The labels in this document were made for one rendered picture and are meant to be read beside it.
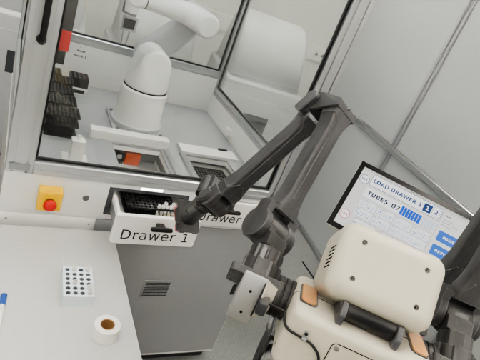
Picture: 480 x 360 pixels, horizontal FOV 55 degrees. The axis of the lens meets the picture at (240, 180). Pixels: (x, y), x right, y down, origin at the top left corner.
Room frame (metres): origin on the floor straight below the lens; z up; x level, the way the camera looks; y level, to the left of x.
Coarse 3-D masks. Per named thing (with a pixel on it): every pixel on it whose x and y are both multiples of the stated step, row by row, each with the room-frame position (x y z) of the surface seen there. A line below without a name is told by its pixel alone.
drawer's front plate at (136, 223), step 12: (120, 216) 1.20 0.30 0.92; (132, 216) 1.22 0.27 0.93; (144, 216) 1.25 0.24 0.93; (156, 216) 1.28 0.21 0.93; (168, 216) 1.30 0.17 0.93; (120, 228) 1.21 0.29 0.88; (132, 228) 1.23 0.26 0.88; (144, 228) 1.25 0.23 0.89; (120, 240) 1.22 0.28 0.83; (132, 240) 1.24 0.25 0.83; (144, 240) 1.26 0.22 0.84; (156, 240) 1.28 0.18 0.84; (168, 240) 1.30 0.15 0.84; (180, 240) 1.32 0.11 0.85; (192, 240) 1.35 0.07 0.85
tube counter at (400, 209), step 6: (396, 204) 1.73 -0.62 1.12; (396, 210) 1.71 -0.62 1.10; (402, 210) 1.71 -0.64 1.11; (408, 210) 1.71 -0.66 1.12; (408, 216) 1.69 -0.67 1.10; (414, 216) 1.70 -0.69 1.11; (420, 216) 1.70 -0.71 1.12; (414, 222) 1.68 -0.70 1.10; (420, 222) 1.68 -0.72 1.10; (426, 222) 1.68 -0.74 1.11; (432, 222) 1.68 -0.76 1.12; (426, 228) 1.67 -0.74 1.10; (432, 228) 1.67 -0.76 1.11
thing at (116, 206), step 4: (116, 192) 1.47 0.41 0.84; (116, 196) 1.35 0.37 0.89; (172, 196) 1.53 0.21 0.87; (112, 200) 1.35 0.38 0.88; (116, 200) 1.33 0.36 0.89; (120, 200) 1.43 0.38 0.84; (172, 200) 1.52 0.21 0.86; (176, 200) 1.49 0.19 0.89; (112, 204) 1.33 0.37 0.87; (116, 204) 1.30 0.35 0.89; (120, 204) 1.40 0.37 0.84; (176, 204) 1.48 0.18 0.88; (112, 208) 1.32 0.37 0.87; (116, 208) 1.29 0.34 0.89; (120, 208) 1.38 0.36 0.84; (112, 212) 1.30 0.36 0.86; (116, 212) 1.27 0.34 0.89; (112, 216) 1.29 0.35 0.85; (112, 220) 1.28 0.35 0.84
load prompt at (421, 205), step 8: (376, 176) 1.80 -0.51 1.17; (376, 184) 1.78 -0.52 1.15; (384, 184) 1.78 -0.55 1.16; (392, 184) 1.78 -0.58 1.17; (384, 192) 1.76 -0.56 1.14; (392, 192) 1.76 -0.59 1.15; (400, 192) 1.76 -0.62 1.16; (408, 192) 1.76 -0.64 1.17; (400, 200) 1.74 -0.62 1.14; (408, 200) 1.74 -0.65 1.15; (416, 200) 1.74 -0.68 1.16; (424, 200) 1.75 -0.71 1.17; (416, 208) 1.72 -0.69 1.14; (424, 208) 1.72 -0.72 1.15; (432, 208) 1.72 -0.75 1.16; (440, 208) 1.73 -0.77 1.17; (432, 216) 1.70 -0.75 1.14; (440, 216) 1.70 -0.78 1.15
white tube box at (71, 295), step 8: (64, 272) 1.02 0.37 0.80; (72, 272) 1.03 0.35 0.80; (80, 272) 1.05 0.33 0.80; (88, 272) 1.06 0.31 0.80; (64, 280) 0.99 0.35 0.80; (72, 280) 1.00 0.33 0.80; (80, 280) 1.02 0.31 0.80; (88, 280) 1.04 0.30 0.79; (64, 288) 0.96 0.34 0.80; (72, 288) 0.98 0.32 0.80; (80, 288) 0.99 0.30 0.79; (64, 296) 0.94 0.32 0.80; (72, 296) 0.95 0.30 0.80; (80, 296) 0.96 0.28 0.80; (88, 296) 0.97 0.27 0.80; (64, 304) 0.94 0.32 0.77; (72, 304) 0.95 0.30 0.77; (80, 304) 0.96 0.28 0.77; (88, 304) 0.97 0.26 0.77
